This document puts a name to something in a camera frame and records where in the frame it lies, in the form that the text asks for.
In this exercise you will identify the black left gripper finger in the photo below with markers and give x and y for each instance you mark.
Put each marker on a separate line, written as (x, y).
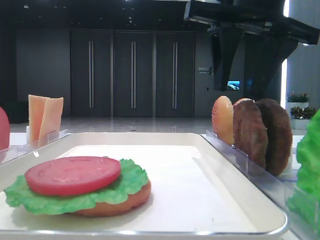
(224, 41)

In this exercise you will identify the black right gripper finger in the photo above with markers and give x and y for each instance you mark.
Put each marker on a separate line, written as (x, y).
(263, 56)

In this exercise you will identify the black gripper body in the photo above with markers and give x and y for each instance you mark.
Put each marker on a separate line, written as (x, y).
(258, 17)

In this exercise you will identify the brown meat patty front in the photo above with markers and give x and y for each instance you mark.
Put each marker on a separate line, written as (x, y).
(249, 132)

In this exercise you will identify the brown meat patty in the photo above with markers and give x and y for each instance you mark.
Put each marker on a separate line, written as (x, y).
(249, 132)
(279, 132)

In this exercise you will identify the brown meat patty rear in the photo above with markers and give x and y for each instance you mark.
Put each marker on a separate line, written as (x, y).
(279, 132)

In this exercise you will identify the green lettuce leaf standing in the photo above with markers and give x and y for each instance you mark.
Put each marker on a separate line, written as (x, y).
(308, 162)

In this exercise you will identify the green lettuce on tray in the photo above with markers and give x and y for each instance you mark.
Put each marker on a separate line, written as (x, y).
(131, 181)

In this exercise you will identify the orange cheese slice right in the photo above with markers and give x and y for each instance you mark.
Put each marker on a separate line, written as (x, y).
(51, 119)

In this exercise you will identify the orange cheese slice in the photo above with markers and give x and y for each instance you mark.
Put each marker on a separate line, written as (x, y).
(51, 119)
(36, 106)

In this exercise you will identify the orange cheese slice left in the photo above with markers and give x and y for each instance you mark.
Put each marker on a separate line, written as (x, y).
(36, 106)

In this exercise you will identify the red tomato slice on tray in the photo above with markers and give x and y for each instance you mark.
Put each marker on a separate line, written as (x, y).
(72, 176)

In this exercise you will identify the red tomato slice standing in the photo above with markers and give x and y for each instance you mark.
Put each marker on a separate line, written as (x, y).
(4, 130)

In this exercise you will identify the white planter with flowers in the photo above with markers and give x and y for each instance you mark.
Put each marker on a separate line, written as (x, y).
(299, 111)

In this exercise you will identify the sesame bun top half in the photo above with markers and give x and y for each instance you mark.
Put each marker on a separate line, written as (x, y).
(222, 119)

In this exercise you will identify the dark triple door panels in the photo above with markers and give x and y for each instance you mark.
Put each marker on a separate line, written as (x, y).
(132, 74)

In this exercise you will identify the clear acrylic rack right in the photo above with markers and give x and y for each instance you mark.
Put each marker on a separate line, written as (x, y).
(278, 188)

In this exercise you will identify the clear acrylic rack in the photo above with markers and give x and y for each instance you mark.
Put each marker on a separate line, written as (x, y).
(16, 151)
(278, 188)

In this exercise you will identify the white rectangular metal tray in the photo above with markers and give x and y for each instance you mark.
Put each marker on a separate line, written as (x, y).
(196, 193)

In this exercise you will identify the bottom bun on tray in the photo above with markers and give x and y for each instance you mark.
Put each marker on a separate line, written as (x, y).
(103, 209)

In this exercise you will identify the clear acrylic rack left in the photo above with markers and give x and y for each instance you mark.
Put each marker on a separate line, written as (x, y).
(16, 151)

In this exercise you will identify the small wall display screen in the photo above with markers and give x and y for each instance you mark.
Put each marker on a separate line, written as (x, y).
(233, 85)

